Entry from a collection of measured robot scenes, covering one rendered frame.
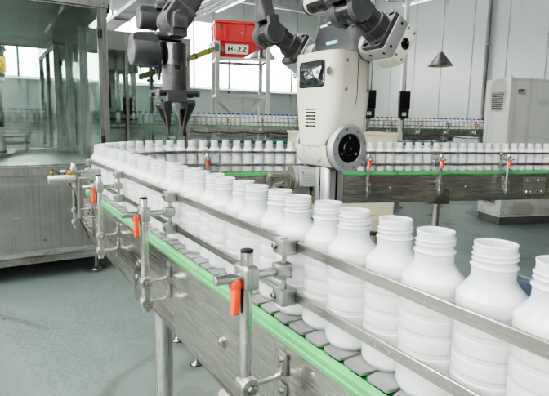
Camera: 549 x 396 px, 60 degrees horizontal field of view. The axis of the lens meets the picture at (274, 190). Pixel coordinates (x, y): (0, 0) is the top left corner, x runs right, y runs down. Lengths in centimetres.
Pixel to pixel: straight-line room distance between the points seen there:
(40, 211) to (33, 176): 28
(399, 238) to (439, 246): 6
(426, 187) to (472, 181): 31
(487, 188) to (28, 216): 327
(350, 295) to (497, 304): 18
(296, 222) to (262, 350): 19
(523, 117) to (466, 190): 387
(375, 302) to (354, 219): 10
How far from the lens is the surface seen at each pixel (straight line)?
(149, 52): 110
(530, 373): 43
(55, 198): 408
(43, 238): 413
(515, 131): 681
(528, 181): 333
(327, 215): 60
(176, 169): 107
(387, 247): 52
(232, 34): 770
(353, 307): 57
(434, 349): 49
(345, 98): 156
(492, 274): 45
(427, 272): 48
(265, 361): 71
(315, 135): 158
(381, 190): 279
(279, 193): 70
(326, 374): 58
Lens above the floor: 127
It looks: 8 degrees down
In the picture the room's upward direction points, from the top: 1 degrees clockwise
